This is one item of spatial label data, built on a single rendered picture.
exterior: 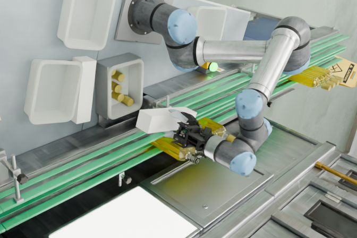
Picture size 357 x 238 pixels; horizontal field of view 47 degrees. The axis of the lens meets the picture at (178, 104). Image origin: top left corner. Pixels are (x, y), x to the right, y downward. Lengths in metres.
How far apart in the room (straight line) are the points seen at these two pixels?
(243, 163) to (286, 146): 0.92
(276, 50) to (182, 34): 0.37
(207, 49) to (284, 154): 0.74
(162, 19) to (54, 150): 0.61
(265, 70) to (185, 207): 0.62
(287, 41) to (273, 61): 0.10
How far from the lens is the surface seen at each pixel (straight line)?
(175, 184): 1.69
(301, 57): 1.50
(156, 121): 1.36
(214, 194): 1.66
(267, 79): 1.24
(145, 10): 1.58
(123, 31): 1.62
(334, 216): 1.79
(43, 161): 1.51
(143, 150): 1.71
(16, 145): 1.54
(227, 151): 1.24
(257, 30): 2.89
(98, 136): 1.62
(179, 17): 1.49
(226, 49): 1.55
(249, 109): 1.15
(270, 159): 2.00
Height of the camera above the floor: 1.95
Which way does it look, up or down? 36 degrees down
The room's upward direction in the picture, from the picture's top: 116 degrees clockwise
